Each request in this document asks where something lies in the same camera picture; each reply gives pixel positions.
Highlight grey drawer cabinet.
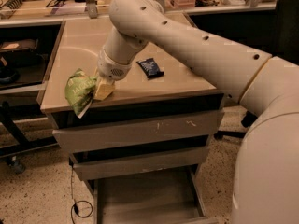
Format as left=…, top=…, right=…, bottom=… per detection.
left=40, top=17, right=223, bottom=224

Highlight black floor cable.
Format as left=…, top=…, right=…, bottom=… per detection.
left=68, top=163, right=94, bottom=224

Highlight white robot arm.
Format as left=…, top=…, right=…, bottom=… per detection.
left=95, top=0, right=299, bottom=224

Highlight middle grey drawer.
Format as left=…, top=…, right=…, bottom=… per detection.
left=74, top=147, right=209, bottom=180

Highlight top grey drawer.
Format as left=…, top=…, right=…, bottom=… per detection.
left=53, top=110, right=223, bottom=153

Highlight black coiled tool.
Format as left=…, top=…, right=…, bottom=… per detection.
left=0, top=0, right=22, bottom=19

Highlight dark blue snack bar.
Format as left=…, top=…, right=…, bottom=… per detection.
left=136, top=58, right=164, bottom=79

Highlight green jalapeno chip bag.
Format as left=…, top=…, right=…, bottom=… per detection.
left=64, top=69, right=97, bottom=119

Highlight bottom grey open drawer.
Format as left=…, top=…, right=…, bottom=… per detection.
left=94, top=167, right=219, bottom=224

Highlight black cart with wheel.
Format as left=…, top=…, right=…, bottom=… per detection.
left=0, top=101, right=57, bottom=174

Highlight black office chair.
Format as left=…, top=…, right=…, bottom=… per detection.
left=235, top=0, right=299, bottom=141

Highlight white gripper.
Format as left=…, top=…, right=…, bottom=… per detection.
left=93, top=49, right=132, bottom=101

